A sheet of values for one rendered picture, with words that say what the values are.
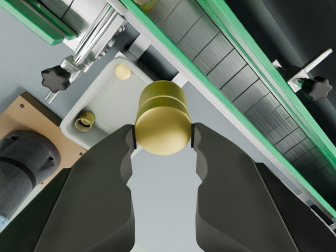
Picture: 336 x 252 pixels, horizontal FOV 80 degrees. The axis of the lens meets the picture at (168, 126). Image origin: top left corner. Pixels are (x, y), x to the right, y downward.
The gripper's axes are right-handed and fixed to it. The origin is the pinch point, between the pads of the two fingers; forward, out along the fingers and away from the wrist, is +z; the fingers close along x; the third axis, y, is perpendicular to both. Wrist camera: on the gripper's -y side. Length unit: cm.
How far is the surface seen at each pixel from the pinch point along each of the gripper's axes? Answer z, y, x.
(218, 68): 25.0, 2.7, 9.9
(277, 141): 25.3, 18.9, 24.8
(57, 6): 24.3, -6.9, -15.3
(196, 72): 16.4, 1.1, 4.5
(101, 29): 16.5, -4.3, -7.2
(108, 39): 24.0, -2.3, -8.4
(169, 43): 16.3, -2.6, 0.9
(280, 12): 34.4, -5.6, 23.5
